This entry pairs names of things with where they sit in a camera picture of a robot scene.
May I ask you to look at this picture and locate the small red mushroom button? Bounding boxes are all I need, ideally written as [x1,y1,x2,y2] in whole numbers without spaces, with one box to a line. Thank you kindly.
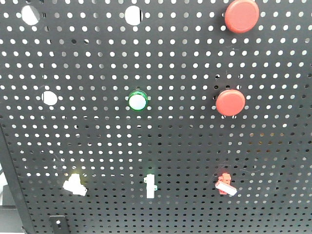
[215,89,246,116]

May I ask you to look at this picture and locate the large red mushroom button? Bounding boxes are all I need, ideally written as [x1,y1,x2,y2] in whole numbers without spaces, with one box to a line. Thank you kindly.
[224,0,259,34]

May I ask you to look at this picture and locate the black pegboard clamp bracket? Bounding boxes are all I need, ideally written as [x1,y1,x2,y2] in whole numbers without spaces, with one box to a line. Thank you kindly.
[49,215,70,234]

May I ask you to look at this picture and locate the red rocker switch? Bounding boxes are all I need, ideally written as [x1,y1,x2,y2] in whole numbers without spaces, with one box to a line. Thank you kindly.
[215,173,237,196]

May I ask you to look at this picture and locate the green ring illuminated pushbutton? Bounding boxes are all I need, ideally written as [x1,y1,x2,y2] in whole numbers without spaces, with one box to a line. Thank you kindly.
[128,90,148,111]

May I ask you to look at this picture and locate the black perforated pegboard panel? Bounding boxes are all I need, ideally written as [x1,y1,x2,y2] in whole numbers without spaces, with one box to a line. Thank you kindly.
[0,0,312,234]

